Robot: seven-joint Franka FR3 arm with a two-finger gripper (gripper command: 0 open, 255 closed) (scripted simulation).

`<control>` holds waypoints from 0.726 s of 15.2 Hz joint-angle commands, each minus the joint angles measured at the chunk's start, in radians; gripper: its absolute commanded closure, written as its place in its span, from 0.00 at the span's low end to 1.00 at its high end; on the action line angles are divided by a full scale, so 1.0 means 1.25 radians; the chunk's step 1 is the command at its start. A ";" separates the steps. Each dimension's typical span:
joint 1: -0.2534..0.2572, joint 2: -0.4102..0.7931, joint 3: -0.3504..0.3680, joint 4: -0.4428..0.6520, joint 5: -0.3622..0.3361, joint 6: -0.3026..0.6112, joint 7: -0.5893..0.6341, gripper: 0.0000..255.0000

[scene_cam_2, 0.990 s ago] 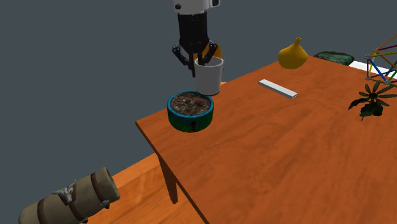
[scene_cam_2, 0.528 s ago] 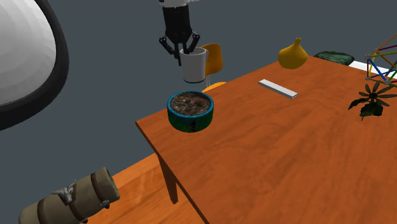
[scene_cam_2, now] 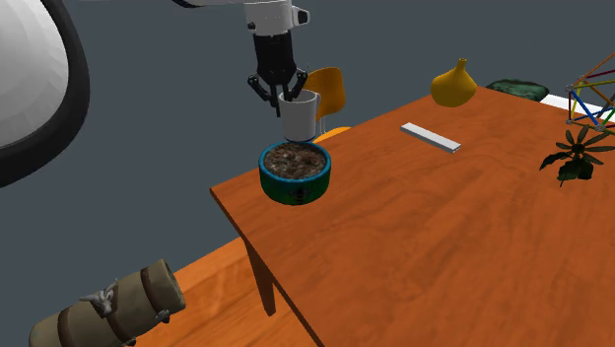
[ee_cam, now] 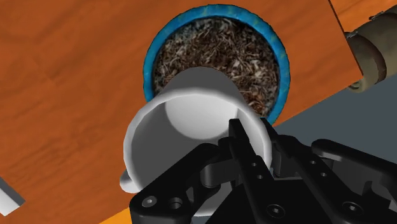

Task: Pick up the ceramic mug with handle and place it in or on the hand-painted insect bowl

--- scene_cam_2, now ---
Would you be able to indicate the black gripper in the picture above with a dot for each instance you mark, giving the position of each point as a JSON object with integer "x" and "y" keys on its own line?
{"x": 274, "y": 55}

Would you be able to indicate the white mug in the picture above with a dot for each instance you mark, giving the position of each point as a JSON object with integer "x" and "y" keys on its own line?
{"x": 299, "y": 117}

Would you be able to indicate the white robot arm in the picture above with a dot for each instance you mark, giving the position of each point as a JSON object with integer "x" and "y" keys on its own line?
{"x": 29, "y": 72}

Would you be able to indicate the yellow chair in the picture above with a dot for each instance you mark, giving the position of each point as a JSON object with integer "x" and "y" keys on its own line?
{"x": 329, "y": 91}

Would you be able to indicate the green bowl with brown filling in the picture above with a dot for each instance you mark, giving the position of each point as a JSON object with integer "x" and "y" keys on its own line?
{"x": 294, "y": 175}

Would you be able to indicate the flat white bar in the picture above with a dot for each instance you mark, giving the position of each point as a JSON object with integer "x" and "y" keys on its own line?
{"x": 431, "y": 137}

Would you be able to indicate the yellow gourd-shaped vase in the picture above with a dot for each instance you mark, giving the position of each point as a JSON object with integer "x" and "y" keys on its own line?
{"x": 453, "y": 89}

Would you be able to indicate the orange wooden table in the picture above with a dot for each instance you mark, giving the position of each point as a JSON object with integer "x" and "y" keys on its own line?
{"x": 423, "y": 240}

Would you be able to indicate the low orange wooden bench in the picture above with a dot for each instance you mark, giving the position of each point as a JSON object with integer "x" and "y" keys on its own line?
{"x": 226, "y": 298}

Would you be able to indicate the dark green cushion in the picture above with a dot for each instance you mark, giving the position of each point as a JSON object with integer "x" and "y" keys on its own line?
{"x": 519, "y": 89}

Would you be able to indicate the white furniture piece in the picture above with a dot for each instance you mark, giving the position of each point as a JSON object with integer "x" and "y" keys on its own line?
{"x": 560, "y": 103}

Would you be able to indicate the dark green plant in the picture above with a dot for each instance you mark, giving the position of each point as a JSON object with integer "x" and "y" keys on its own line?
{"x": 575, "y": 166}

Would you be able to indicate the colourful rod frame toy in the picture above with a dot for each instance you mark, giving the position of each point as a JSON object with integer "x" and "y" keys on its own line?
{"x": 576, "y": 103}

